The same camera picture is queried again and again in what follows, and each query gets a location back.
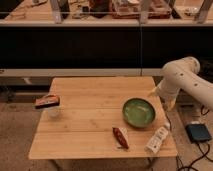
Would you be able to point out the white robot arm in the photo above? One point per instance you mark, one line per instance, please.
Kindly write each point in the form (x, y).
(182, 74)

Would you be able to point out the green ceramic bowl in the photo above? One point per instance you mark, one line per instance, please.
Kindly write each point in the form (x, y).
(138, 112)

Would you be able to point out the wooden folding table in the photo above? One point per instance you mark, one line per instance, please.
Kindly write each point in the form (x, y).
(89, 108)

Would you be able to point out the black power box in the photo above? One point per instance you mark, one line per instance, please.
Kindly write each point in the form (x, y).
(198, 133)

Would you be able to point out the clear plastic cup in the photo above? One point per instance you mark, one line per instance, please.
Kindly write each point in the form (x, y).
(53, 111)

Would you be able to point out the long workbench shelf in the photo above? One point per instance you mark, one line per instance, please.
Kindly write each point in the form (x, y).
(53, 38)

